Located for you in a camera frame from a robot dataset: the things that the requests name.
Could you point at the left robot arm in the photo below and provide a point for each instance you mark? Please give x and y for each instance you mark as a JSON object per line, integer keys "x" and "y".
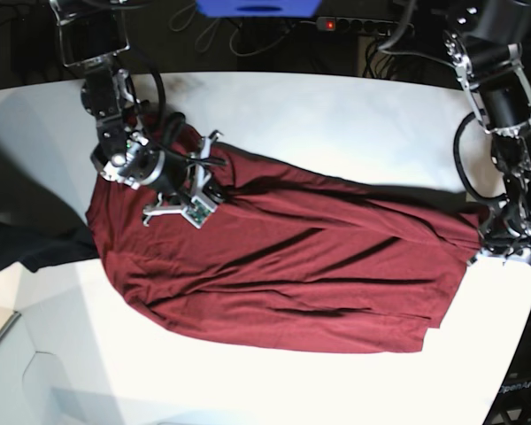
{"x": 484, "y": 40}

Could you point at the blue box at top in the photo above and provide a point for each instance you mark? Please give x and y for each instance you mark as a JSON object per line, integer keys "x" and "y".
{"x": 257, "y": 8}

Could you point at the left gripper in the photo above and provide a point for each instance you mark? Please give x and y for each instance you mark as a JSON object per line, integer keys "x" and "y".
{"x": 505, "y": 246}

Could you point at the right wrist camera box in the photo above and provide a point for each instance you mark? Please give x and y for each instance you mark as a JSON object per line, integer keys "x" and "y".
{"x": 197, "y": 213}

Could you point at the black power strip red light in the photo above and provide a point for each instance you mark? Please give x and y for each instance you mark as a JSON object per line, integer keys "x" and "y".
{"x": 356, "y": 26}

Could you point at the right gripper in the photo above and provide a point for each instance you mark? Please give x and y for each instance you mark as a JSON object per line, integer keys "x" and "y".
{"x": 198, "y": 183}

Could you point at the dark red t-shirt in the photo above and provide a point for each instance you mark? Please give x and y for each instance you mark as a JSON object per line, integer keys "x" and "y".
{"x": 292, "y": 260}

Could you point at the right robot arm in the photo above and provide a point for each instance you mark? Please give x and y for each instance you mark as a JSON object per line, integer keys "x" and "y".
{"x": 134, "y": 139}

